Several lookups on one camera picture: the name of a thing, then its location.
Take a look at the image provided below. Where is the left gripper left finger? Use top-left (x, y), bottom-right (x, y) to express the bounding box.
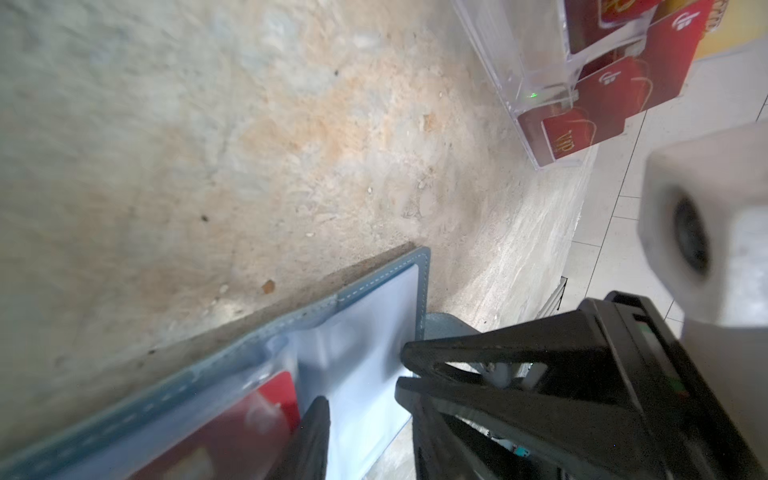
top-left (266, 396), bottom-right (331, 480)

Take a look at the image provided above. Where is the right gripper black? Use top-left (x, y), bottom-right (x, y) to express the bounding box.
top-left (395, 291), bottom-right (767, 479)

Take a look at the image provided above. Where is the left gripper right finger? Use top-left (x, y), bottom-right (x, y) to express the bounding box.
top-left (412, 398), bottom-right (478, 479)

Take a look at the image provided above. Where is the red cards stack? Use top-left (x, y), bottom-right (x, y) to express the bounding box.
top-left (517, 1), bottom-right (714, 167)

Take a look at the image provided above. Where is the clear acrylic card stand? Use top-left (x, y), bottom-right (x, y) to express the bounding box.
top-left (449, 0), bottom-right (715, 170)

